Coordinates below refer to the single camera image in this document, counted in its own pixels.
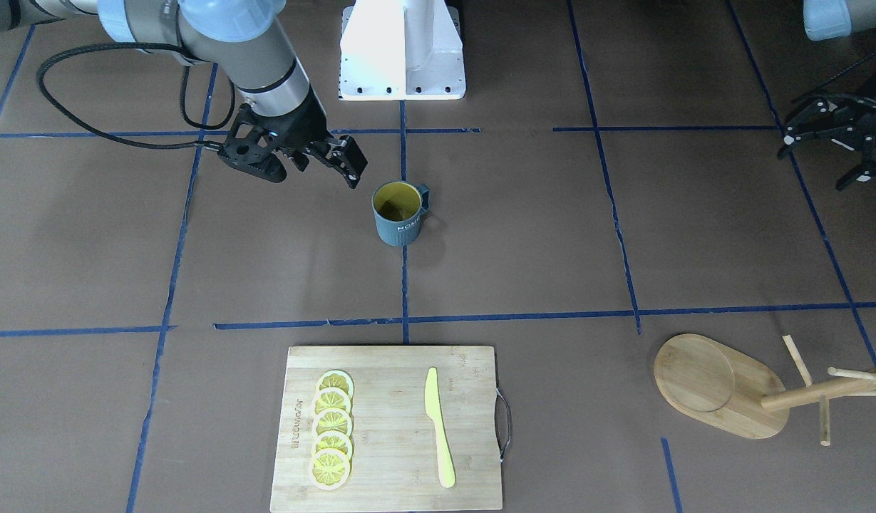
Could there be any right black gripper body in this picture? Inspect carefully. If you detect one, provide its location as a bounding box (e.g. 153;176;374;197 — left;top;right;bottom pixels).
242;90;333;160

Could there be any blue mug yellow inside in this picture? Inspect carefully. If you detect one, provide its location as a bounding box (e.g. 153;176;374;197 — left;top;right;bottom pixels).
371;180;431;247

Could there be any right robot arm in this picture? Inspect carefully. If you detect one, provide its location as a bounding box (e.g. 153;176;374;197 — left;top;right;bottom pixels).
0;1;367;188

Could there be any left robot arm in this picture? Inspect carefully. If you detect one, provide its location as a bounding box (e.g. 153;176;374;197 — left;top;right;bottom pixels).
803;1;876;41

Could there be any wooden cup storage rack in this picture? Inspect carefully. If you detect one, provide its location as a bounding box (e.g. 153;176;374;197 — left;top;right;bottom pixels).
652;333;876;446

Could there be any lemon slice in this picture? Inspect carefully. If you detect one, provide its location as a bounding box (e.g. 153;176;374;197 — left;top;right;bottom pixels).
311;430;355;459
311;407;354;436
313;387;352;415
309;448;352;491
316;369;355;399

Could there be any yellow plastic knife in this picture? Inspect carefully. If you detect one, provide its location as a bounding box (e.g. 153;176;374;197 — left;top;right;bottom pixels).
424;366;456;488

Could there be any bamboo cutting board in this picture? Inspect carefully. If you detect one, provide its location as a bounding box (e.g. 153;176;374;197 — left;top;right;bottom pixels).
269;345;503;512

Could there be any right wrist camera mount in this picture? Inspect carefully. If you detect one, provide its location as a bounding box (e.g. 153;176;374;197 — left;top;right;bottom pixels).
217;102;287;184

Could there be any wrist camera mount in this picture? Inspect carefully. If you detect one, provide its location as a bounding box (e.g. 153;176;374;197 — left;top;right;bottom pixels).
217;102;287;184
777;71;876;191

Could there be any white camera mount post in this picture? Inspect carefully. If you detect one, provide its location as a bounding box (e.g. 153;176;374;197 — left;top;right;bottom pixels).
338;1;467;102

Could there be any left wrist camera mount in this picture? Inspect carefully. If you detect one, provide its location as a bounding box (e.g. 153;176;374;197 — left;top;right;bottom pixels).
777;71;876;191

